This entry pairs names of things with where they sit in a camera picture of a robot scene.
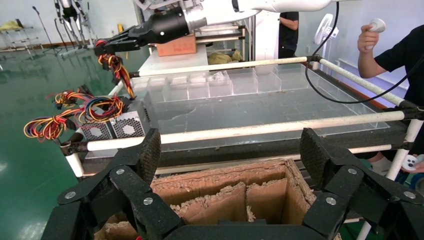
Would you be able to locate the operator left hand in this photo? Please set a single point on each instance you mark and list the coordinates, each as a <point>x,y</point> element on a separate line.
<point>420,169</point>

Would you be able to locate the bystander in black clothes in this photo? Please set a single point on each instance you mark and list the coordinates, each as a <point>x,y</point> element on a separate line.
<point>288,36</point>

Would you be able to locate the white work table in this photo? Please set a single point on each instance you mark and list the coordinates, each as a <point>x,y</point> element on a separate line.
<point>175,63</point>

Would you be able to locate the operator right forearm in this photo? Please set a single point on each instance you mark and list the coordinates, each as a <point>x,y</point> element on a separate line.
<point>369,64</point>

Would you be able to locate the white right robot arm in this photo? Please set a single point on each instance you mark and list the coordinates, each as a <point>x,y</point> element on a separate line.
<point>281,5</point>

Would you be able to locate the metal storage shelf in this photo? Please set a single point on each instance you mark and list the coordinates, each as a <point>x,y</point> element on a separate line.
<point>218,34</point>

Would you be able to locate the orange cardboard carton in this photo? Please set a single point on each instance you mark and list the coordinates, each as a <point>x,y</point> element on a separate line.
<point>175,48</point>

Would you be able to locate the operator right hand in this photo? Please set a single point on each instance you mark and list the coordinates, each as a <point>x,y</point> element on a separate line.
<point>366,38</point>

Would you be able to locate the white standing fan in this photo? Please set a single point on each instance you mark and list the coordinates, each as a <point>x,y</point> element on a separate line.
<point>326,28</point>

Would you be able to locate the white VR controller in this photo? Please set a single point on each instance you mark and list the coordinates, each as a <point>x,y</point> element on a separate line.
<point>410,162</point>
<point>377,24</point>

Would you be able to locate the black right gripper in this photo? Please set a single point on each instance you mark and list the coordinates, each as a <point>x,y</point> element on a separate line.
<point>165,26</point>

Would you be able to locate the operator in black shirt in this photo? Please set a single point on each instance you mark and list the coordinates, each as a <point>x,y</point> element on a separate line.
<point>404,53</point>

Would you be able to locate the yellow-green crumpled cloth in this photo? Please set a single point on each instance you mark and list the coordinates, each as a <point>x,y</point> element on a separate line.
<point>220,59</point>

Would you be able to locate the yellow cloth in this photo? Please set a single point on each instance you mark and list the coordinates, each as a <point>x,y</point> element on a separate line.
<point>10,26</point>

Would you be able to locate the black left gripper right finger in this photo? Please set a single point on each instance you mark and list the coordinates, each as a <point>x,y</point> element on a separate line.
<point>344,179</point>

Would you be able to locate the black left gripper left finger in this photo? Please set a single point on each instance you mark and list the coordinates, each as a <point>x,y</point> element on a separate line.
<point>126,179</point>

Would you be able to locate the brown cardboard divider box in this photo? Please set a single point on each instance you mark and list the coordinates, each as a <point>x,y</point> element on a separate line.
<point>215,180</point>

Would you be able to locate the clear acrylic divider tray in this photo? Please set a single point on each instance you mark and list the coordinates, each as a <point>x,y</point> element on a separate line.
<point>245,82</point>

